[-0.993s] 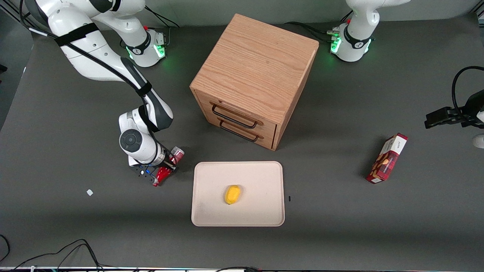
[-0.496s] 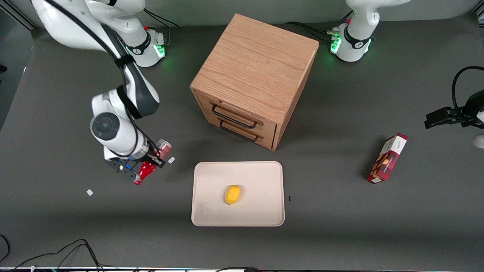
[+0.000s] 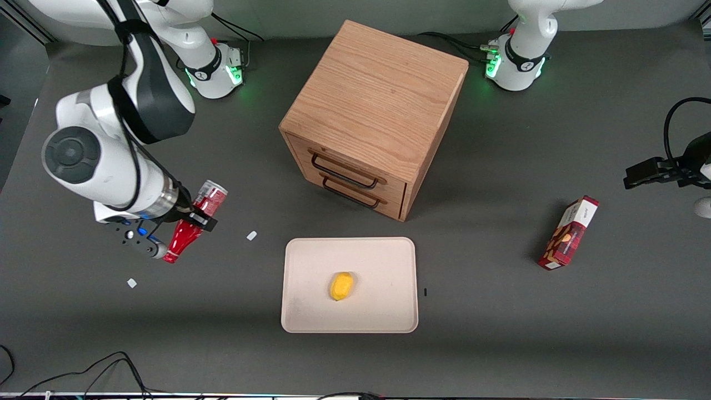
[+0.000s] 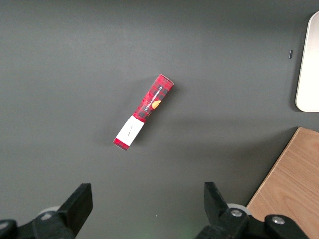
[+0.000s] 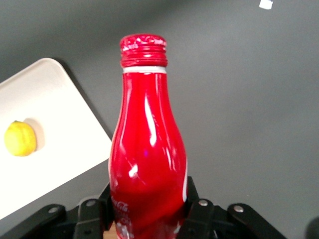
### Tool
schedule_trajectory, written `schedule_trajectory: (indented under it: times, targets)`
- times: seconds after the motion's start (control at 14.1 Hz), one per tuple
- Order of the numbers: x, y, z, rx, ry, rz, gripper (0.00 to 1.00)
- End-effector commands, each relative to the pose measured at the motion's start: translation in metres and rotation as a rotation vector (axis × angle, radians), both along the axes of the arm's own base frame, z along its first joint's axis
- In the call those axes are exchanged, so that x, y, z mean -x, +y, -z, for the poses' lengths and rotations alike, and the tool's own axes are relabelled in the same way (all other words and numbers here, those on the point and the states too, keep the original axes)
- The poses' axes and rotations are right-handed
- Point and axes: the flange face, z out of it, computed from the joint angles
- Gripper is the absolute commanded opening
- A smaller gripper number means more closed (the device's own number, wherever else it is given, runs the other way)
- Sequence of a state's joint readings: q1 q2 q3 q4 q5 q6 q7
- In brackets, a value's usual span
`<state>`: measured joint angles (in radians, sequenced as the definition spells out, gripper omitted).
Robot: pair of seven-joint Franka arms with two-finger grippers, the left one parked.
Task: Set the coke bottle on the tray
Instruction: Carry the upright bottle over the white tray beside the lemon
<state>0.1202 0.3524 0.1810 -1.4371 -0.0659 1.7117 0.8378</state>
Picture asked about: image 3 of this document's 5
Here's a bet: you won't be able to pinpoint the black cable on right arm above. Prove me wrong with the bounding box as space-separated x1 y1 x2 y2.
96 0 185 224

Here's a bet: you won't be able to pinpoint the wooden drawer cabinet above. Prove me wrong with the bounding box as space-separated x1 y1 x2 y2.
279 20 469 222

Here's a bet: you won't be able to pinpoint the black cables at right arm base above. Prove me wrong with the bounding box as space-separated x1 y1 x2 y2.
176 13 265 72

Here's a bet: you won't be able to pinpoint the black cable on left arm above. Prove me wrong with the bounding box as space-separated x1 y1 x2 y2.
663 97 711 167

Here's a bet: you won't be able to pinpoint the red cookie box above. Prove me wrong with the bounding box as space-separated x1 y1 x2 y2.
537 195 600 271

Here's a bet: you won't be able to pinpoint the black cable at table edge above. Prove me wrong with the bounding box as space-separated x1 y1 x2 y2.
0 344 16 387

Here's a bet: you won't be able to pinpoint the wooden drawer front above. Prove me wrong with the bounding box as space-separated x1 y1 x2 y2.
286 132 409 204
300 167 406 221

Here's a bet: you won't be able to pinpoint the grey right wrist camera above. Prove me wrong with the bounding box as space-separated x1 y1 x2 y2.
104 217 168 261

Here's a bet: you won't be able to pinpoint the red coke bottle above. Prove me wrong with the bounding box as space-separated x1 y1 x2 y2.
162 179 229 264

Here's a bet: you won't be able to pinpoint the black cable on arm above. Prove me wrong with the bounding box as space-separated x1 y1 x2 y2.
96 0 185 224
663 97 711 167

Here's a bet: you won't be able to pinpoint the black cables at left arm base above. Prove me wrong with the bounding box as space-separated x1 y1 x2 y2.
417 16 520 63

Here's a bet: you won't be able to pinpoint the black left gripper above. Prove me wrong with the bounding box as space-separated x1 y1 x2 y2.
623 132 711 191

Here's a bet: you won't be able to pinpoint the beige rectangular tray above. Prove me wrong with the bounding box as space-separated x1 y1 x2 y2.
281 237 419 334

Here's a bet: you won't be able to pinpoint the black metal drawer handle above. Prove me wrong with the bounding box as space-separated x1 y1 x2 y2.
321 177 385 211
311 151 388 190

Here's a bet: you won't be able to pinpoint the black cables at arm base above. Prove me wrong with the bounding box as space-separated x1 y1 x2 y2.
417 16 520 63
176 13 265 72

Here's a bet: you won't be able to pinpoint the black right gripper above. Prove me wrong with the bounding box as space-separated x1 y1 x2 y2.
164 181 219 232

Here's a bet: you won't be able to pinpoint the short black cable with plug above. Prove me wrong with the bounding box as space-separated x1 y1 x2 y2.
316 391 385 400

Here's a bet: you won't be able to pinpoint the yellow lemon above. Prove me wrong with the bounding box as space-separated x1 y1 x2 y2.
330 271 355 302

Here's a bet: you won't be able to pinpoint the black looped floor cable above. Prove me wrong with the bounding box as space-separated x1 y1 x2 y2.
16 351 162 400

